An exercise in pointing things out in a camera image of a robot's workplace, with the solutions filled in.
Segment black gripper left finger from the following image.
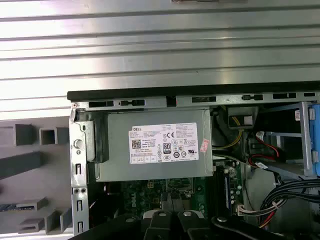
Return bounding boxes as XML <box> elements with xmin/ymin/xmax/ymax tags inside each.
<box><xmin>73</xmin><ymin>192</ymin><xmax>174</xmax><ymax>240</ymax></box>

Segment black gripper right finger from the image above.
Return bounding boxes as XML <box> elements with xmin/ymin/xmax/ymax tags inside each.
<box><xmin>173</xmin><ymin>192</ymin><xmax>287</xmax><ymax>240</ymax></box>

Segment green motherboard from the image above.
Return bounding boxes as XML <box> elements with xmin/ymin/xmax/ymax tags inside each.
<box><xmin>103</xmin><ymin>161</ymin><xmax>245</xmax><ymax>220</ymax></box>

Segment blue RAM stick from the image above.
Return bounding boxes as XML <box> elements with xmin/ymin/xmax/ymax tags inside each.
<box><xmin>224</xmin><ymin>171</ymin><xmax>231</xmax><ymax>210</ymax></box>

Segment grey power supply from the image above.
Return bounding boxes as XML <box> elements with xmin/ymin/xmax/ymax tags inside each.
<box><xmin>86</xmin><ymin>107</ymin><xmax>215</xmax><ymax>183</ymax></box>

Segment grey parts rack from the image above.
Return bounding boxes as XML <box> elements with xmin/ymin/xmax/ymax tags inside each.
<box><xmin>0</xmin><ymin>123</ymin><xmax>74</xmax><ymax>236</ymax></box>

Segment black PC case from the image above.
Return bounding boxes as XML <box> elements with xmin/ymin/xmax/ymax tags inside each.
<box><xmin>66</xmin><ymin>84</ymin><xmax>320</xmax><ymax>240</ymax></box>

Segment grey drive cage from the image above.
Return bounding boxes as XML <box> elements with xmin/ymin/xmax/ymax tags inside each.
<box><xmin>262</xmin><ymin>101</ymin><xmax>320</xmax><ymax>180</ymax></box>

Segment green RAM stick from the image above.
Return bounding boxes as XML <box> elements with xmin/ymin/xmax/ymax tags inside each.
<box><xmin>0</xmin><ymin>203</ymin><xmax>20</xmax><ymax>213</ymax></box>

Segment blue drive cage latch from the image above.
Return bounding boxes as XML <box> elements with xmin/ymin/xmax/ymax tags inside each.
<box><xmin>308</xmin><ymin>104</ymin><xmax>320</xmax><ymax>178</ymax></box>

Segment black cable bundle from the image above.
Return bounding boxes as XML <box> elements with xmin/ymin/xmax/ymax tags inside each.
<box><xmin>258</xmin><ymin>178</ymin><xmax>320</xmax><ymax>226</ymax></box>

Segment yellow power wires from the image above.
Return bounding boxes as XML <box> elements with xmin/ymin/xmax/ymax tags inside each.
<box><xmin>211</xmin><ymin>128</ymin><xmax>244</xmax><ymax>152</ymax></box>

